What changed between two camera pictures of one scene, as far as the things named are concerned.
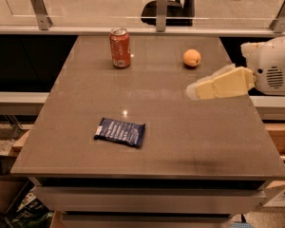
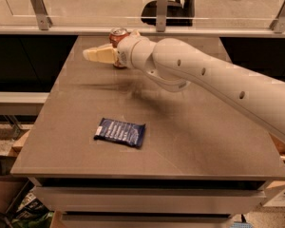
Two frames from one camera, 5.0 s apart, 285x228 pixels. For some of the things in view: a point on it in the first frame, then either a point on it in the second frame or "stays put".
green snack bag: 32,213 stays put
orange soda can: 120,44 stays put
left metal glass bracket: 39,7 stays put
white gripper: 273,67 to 124,52
